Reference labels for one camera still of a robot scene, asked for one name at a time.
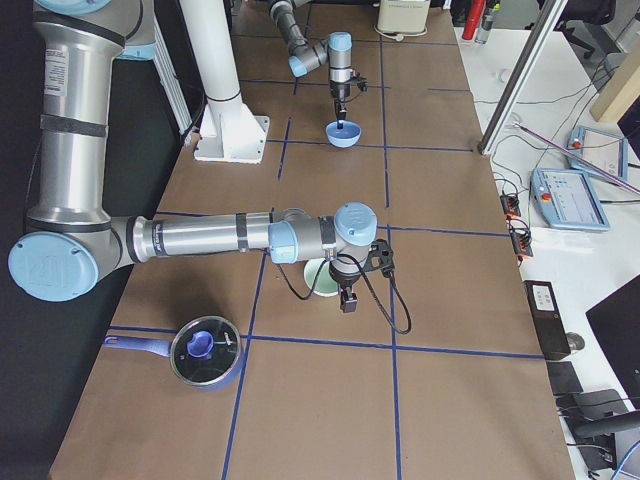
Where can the black power box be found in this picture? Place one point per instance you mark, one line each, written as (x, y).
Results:
(546, 318)

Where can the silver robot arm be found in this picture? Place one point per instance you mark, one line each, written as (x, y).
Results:
(75, 243)
(304, 57)

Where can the far blue teach pendant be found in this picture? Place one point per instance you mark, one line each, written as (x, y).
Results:
(606, 151)

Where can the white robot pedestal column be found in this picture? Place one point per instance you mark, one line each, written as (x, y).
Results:
(229, 131)

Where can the red bottle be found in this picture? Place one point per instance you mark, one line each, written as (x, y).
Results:
(473, 19)

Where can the blue saucepan with glass lid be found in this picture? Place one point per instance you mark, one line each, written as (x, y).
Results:
(206, 353)

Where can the long reach grabber tool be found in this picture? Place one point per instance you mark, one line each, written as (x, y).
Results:
(579, 160)

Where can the blue bowl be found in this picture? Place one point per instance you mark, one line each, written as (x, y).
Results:
(343, 134)

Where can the black monitor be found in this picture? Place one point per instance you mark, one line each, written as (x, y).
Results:
(615, 324)

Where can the near blue teach pendant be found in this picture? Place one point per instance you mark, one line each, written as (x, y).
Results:
(567, 200)

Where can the aluminium frame post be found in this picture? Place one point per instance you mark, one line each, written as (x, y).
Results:
(544, 25)

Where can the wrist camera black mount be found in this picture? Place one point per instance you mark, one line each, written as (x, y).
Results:
(359, 81)
(380, 258)

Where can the green bowl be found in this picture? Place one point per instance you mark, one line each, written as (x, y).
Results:
(317, 276)

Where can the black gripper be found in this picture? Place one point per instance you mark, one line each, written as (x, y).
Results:
(340, 93)
(344, 276)

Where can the cream white toaster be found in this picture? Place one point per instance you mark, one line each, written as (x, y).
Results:
(403, 17)

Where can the blue teach pendant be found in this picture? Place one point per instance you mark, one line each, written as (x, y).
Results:
(606, 151)
(567, 200)

